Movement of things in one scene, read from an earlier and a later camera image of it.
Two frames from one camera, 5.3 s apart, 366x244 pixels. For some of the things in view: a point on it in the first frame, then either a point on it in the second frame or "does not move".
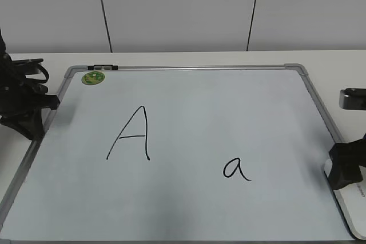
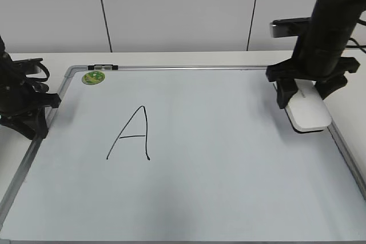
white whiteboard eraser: x=350 y=202 to x=306 y=109
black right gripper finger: x=345 y=159 to x=313 y=66
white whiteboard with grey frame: x=179 y=154 does not move
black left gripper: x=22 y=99 does not move
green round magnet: x=92 y=78 does not move
